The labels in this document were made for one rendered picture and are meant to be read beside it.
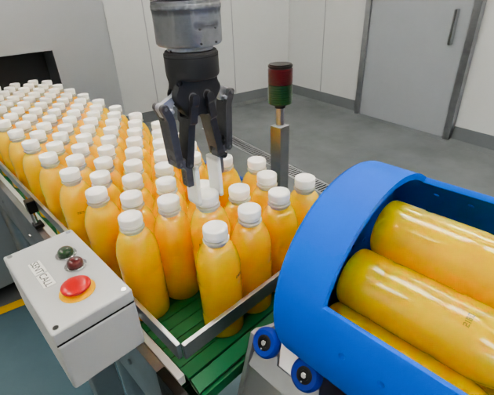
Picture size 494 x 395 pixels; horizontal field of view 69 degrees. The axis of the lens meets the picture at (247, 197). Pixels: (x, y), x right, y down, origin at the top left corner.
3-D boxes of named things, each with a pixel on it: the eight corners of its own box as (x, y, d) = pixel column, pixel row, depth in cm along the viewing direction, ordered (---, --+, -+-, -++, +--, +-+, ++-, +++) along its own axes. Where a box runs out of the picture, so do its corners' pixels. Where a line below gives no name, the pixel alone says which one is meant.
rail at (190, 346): (186, 360, 54) (183, 346, 53) (183, 356, 55) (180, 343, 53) (338, 240, 78) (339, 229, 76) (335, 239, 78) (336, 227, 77)
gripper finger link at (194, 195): (198, 165, 56) (194, 167, 55) (202, 205, 59) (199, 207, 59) (187, 161, 58) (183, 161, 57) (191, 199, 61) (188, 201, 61)
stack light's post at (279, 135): (278, 381, 152) (280, 128, 97) (271, 375, 154) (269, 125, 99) (285, 375, 154) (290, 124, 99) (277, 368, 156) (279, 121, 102)
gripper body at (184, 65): (179, 53, 45) (189, 126, 49) (231, 45, 49) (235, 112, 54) (148, 48, 49) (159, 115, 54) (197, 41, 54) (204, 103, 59)
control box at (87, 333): (75, 390, 45) (49, 334, 40) (25, 306, 58) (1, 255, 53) (146, 342, 51) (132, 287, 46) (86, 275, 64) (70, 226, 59)
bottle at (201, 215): (207, 269, 75) (197, 191, 65) (239, 276, 73) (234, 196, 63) (193, 293, 69) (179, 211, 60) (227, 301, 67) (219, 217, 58)
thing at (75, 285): (68, 305, 44) (66, 298, 44) (57, 290, 46) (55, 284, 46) (96, 289, 46) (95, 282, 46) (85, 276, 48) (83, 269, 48)
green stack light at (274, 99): (281, 107, 92) (281, 88, 90) (263, 103, 96) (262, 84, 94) (296, 102, 96) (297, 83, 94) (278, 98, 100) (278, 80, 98)
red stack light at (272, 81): (281, 87, 90) (281, 70, 88) (262, 84, 94) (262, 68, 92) (297, 82, 94) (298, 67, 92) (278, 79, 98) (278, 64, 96)
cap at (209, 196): (202, 197, 64) (201, 188, 63) (223, 200, 63) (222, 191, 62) (192, 208, 61) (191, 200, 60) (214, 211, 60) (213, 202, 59)
